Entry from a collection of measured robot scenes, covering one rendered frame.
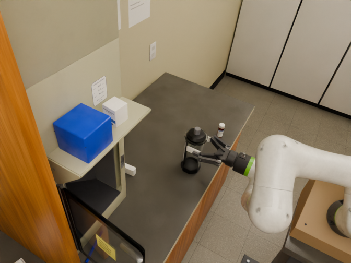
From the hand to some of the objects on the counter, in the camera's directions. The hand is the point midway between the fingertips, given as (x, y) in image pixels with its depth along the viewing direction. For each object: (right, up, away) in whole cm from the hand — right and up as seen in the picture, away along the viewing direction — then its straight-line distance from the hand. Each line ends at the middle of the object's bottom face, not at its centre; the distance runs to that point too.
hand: (195, 142), depth 137 cm
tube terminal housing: (-51, -29, -11) cm, 59 cm away
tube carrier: (-2, -12, +11) cm, 17 cm away
